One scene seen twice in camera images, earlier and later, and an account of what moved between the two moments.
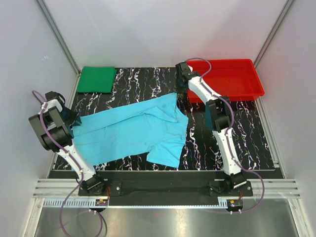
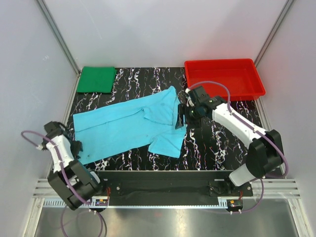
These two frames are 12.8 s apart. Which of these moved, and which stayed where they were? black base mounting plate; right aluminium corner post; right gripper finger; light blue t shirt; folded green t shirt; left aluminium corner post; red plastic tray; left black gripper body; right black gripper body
Moved: right black gripper body; light blue t shirt; left black gripper body; right gripper finger
Stayed: folded green t shirt; right aluminium corner post; left aluminium corner post; red plastic tray; black base mounting plate
